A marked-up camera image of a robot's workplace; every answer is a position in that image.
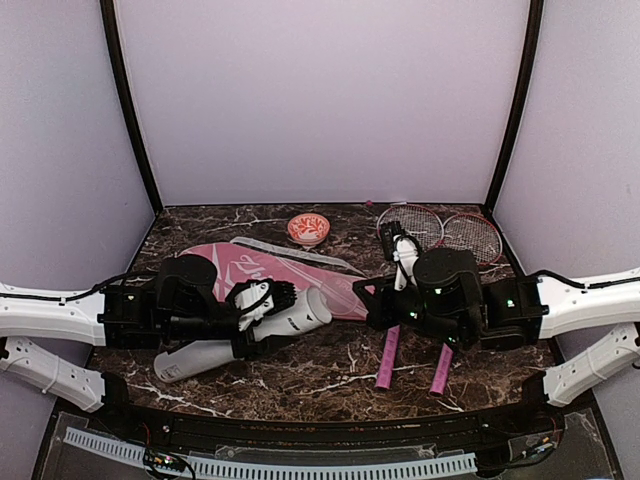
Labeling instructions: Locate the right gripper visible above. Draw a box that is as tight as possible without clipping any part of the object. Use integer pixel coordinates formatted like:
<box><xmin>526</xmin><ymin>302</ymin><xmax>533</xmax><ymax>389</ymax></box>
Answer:
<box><xmin>354</xmin><ymin>272</ymin><xmax>470</xmax><ymax>346</ymax></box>

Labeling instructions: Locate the white shuttlecock tube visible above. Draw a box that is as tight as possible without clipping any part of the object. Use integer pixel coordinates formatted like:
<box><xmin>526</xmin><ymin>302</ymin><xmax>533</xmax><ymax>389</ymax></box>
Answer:
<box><xmin>153</xmin><ymin>289</ymin><xmax>325</xmax><ymax>383</ymax></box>

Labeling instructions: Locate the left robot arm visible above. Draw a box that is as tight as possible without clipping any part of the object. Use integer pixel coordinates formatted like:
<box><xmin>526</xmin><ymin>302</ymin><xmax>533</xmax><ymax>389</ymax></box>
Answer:
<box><xmin>1</xmin><ymin>254</ymin><xmax>296</xmax><ymax>436</ymax></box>

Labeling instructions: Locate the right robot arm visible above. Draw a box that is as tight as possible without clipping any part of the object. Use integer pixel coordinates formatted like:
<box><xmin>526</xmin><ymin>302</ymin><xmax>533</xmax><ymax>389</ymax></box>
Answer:
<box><xmin>353</xmin><ymin>248</ymin><xmax>639</xmax><ymax>434</ymax></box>

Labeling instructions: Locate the left red badminton racket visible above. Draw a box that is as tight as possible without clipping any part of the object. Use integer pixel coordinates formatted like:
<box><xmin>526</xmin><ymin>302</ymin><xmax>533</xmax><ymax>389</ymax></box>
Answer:
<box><xmin>376</xmin><ymin>203</ymin><xmax>443</xmax><ymax>390</ymax></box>

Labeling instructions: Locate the red badminton racket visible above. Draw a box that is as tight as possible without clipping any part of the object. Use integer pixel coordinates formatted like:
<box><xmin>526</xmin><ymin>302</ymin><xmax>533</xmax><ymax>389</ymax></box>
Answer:
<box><xmin>429</xmin><ymin>213</ymin><xmax>503</xmax><ymax>397</ymax></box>
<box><xmin>376</xmin><ymin>203</ymin><xmax>443</xmax><ymax>390</ymax></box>

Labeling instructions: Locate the right red badminton racket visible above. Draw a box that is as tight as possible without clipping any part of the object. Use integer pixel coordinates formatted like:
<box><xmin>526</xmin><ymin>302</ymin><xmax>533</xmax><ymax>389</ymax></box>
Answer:
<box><xmin>429</xmin><ymin>213</ymin><xmax>503</xmax><ymax>397</ymax></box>

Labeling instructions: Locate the pink racket bag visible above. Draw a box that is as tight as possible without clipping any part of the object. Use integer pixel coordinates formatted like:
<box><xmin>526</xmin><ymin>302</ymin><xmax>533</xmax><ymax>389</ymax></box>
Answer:
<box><xmin>182</xmin><ymin>237</ymin><xmax>367</xmax><ymax>321</ymax></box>

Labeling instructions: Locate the red white patterned bowl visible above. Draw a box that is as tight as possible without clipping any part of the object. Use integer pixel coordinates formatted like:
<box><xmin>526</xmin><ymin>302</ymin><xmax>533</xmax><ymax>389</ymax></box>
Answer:
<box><xmin>287</xmin><ymin>213</ymin><xmax>331</xmax><ymax>246</ymax></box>

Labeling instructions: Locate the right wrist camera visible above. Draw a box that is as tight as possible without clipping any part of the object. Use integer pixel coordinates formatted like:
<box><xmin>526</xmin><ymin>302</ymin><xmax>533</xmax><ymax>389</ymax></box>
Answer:
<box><xmin>379</xmin><ymin>221</ymin><xmax>422</xmax><ymax>291</ymax></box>

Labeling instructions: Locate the white cable tray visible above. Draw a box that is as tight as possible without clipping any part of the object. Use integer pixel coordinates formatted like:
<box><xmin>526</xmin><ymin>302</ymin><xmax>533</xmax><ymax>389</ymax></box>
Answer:
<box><xmin>63</xmin><ymin>427</ymin><xmax>478</xmax><ymax>479</ymax></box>

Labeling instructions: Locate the left black frame post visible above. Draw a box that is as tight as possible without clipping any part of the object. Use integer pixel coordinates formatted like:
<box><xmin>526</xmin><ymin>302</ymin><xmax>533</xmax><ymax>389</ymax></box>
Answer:
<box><xmin>99</xmin><ymin>0</ymin><xmax>164</xmax><ymax>216</ymax></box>

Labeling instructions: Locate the black frame post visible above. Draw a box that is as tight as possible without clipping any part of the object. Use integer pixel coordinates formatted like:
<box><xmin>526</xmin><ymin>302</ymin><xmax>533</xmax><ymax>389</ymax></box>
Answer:
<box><xmin>483</xmin><ymin>0</ymin><xmax>544</xmax><ymax>217</ymax></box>
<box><xmin>99</xmin><ymin>0</ymin><xmax>164</xmax><ymax>216</ymax></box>

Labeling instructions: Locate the right black frame post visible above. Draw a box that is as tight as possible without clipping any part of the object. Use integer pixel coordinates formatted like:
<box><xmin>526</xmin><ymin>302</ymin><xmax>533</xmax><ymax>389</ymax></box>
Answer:
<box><xmin>483</xmin><ymin>0</ymin><xmax>544</xmax><ymax>217</ymax></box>

